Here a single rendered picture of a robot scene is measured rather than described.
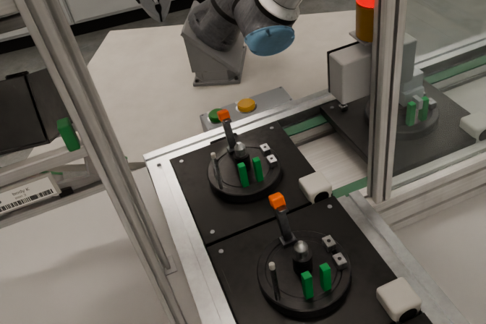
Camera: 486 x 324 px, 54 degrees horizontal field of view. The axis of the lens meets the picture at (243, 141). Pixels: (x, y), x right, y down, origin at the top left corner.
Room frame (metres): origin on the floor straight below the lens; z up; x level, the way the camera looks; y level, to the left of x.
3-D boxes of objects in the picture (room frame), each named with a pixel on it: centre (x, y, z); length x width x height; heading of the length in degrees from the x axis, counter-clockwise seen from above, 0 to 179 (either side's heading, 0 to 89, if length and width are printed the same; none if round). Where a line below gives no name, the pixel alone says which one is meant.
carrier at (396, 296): (0.41, -0.05, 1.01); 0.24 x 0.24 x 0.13; 14
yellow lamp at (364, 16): (0.57, -0.21, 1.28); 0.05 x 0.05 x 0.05
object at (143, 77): (1.18, 0.04, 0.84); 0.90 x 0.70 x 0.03; 77
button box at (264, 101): (0.87, -0.02, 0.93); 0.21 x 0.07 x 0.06; 104
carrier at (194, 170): (0.65, 0.01, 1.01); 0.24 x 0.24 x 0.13; 14
